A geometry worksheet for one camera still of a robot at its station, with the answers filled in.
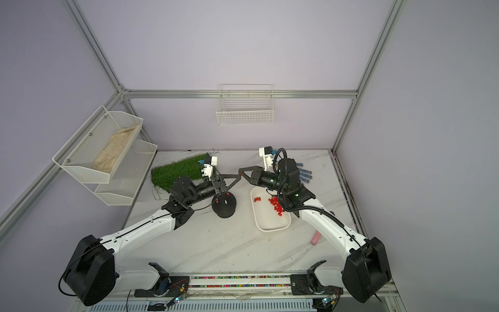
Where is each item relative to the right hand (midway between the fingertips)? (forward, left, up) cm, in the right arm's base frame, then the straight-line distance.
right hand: (240, 174), depth 71 cm
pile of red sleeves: (+6, -15, -30) cm, 35 cm away
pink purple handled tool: (-14, -32, -30) cm, 46 cm away
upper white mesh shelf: (+13, +60, +2) cm, 61 cm away
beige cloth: (+16, +54, +1) cm, 56 cm away
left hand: (-3, 0, +1) cm, 3 cm away
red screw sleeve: (-1, 0, +2) cm, 2 cm away
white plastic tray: (-3, -11, -31) cm, 33 cm away
